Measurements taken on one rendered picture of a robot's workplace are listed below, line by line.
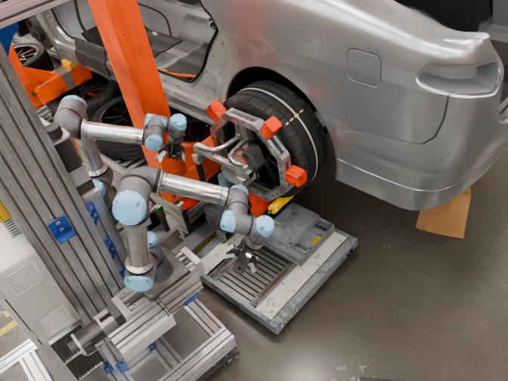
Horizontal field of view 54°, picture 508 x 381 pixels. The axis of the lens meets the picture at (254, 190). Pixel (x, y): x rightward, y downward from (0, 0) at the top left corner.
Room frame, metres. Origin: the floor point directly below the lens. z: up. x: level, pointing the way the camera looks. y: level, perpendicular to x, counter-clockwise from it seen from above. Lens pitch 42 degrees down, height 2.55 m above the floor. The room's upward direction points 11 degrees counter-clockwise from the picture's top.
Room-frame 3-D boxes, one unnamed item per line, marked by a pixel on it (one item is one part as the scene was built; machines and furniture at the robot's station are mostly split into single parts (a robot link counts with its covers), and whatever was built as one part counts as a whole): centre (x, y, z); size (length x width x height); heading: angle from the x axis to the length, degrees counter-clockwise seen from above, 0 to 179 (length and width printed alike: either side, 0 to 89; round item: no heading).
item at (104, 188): (1.93, 0.78, 0.98); 0.13 x 0.12 x 0.14; 176
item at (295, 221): (2.29, -0.15, 0.32); 0.40 x 0.30 x 0.28; 41
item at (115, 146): (3.47, 0.85, 0.39); 0.66 x 0.66 x 0.24
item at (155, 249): (1.50, 0.51, 0.98); 0.13 x 0.12 x 0.14; 171
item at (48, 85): (4.05, 1.48, 0.69); 0.52 x 0.17 x 0.35; 131
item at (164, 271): (1.51, 0.51, 0.87); 0.15 x 0.15 x 0.10
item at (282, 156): (2.18, -0.02, 0.85); 0.54 x 0.07 x 0.54; 41
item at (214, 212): (2.40, 0.14, 0.26); 0.42 x 0.18 x 0.35; 131
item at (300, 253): (2.26, -0.17, 0.13); 0.50 x 0.36 x 0.10; 41
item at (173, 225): (2.28, 0.69, 0.44); 0.43 x 0.17 x 0.03; 41
